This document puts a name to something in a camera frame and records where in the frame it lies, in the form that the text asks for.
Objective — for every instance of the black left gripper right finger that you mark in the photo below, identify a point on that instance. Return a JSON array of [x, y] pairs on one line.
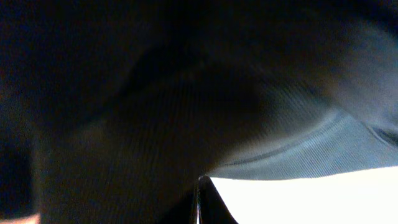
[[212, 208]]

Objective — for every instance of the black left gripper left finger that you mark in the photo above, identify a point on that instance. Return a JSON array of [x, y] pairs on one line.
[[185, 212]]

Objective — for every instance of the black polo shirt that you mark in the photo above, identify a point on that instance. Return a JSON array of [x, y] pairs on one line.
[[111, 111]]

